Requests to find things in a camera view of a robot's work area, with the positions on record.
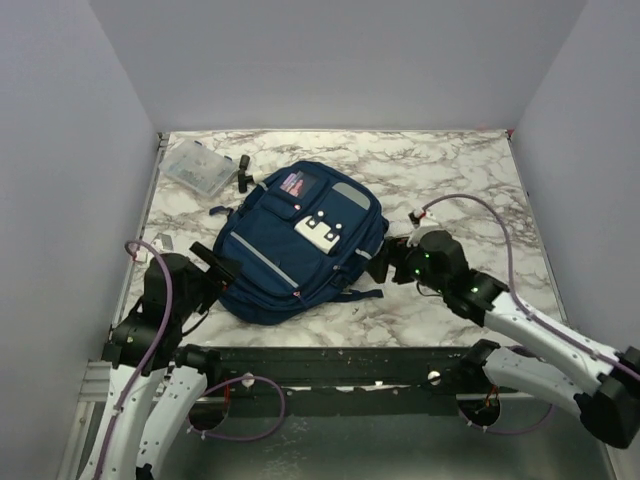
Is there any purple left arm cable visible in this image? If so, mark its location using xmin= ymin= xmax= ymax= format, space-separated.
xmin=92 ymin=239 xmax=287 ymax=480

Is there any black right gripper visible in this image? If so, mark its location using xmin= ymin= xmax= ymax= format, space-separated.
xmin=363 ymin=234 xmax=449 ymax=294

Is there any navy blue student backpack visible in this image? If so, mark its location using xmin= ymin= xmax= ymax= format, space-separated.
xmin=213 ymin=161 xmax=389 ymax=326

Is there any purple highlighter marker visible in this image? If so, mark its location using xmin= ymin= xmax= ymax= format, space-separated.
xmin=280 ymin=172 xmax=300 ymax=190

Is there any aluminium extrusion rail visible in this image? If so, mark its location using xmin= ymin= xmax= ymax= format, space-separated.
xmin=77 ymin=355 xmax=609 ymax=402

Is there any black mounting base plate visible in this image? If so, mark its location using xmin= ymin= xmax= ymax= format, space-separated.
xmin=99 ymin=339 xmax=551 ymax=419

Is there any black metal flashlight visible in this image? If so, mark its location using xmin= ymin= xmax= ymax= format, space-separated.
xmin=237 ymin=154 xmax=253 ymax=193

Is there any clear plastic organiser box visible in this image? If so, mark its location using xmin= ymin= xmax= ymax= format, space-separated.
xmin=159 ymin=141 xmax=237 ymax=198

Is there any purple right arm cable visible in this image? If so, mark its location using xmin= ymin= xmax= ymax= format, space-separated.
xmin=409 ymin=193 xmax=636 ymax=436

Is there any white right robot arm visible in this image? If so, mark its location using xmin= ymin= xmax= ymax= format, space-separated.
xmin=367 ymin=227 xmax=639 ymax=449

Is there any white cylindrical object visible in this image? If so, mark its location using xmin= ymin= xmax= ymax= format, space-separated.
xmin=252 ymin=171 xmax=267 ymax=183

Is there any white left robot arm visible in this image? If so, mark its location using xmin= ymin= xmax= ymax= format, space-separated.
xmin=80 ymin=242 xmax=241 ymax=479

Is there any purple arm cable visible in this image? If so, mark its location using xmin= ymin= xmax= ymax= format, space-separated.
xmin=92 ymin=239 xmax=287 ymax=480
xmin=409 ymin=193 xmax=636 ymax=436

